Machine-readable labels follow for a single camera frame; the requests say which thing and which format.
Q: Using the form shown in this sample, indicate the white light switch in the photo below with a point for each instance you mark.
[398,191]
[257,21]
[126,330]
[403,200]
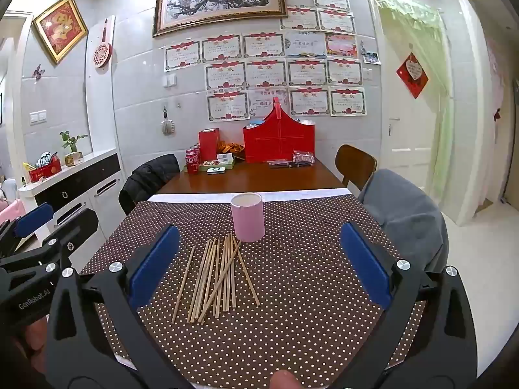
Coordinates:
[38,117]

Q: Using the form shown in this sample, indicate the wooden chair back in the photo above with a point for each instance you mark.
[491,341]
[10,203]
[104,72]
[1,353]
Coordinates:
[354,166]

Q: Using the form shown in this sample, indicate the white table mat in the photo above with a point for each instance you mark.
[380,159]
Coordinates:
[194,196]

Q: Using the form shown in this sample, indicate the wall of award certificates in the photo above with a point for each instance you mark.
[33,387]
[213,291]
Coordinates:
[263,73]

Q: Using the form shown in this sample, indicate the person's left hand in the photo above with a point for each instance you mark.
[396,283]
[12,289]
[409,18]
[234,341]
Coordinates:
[24,348]

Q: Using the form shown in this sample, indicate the red box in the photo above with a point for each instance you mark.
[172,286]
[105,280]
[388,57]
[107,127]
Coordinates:
[209,146]

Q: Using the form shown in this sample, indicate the white barcode box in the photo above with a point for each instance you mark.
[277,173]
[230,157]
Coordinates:
[225,158]

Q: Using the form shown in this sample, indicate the red diamond door ornament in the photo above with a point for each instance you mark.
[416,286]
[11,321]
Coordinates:
[412,75]

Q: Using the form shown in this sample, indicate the gold framed red picture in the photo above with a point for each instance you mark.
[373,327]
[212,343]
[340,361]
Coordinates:
[60,27]

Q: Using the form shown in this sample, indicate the small photo print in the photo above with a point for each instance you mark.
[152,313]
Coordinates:
[371,57]

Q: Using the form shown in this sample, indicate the white door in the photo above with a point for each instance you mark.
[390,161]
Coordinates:
[409,129]

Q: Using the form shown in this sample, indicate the red basket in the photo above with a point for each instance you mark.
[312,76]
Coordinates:
[279,142]

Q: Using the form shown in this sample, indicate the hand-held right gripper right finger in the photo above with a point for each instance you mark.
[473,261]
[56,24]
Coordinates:
[365,267]

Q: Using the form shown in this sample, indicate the orange snack packets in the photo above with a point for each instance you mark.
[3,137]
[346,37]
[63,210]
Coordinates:
[233,148]

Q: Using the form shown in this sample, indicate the brown polka dot tablecloth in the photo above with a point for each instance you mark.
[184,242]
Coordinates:
[304,312]

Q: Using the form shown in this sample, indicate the white tin case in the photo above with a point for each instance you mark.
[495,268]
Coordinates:
[217,170]

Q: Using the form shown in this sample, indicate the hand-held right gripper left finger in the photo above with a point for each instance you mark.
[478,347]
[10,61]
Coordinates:
[156,267]

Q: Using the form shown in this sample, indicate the green curtain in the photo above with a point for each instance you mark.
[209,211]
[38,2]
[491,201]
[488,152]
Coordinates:
[440,89]

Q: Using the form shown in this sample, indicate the red tin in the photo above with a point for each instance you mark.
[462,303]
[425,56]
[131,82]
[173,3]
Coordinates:
[44,172]

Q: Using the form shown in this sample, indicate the white and black sideboard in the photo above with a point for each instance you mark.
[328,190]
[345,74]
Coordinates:
[93,194]

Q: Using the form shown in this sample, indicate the pink cloth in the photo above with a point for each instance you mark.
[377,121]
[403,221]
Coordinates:
[8,210]

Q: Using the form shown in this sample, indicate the clear plastic packet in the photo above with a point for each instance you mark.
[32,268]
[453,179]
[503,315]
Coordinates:
[304,158]

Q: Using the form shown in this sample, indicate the pink cup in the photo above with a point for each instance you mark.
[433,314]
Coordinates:
[247,223]

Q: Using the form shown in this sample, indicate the silver hanging ornament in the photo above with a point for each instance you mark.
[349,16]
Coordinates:
[167,126]

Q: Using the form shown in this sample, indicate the black jacket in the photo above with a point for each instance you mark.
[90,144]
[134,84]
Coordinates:
[150,178]

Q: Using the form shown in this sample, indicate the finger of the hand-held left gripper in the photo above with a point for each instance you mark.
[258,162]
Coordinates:
[77,227]
[34,219]

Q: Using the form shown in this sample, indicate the pile of wooden chopsticks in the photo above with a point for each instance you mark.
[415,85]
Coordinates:
[215,275]

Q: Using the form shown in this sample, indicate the potted plant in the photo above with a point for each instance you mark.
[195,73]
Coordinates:
[73,146]

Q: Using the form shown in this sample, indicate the person's right hand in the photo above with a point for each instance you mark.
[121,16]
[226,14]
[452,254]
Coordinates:
[284,381]

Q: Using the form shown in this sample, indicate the red round hanging ornament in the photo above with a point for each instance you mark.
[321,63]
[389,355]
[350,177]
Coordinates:
[102,53]

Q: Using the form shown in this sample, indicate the green tray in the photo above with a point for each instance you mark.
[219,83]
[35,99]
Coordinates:
[219,166]

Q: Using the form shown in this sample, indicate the butterfly wall decoration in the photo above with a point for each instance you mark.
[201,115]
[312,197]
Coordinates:
[39,71]

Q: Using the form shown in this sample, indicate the white wall hook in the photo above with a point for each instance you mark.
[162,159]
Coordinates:
[170,81]

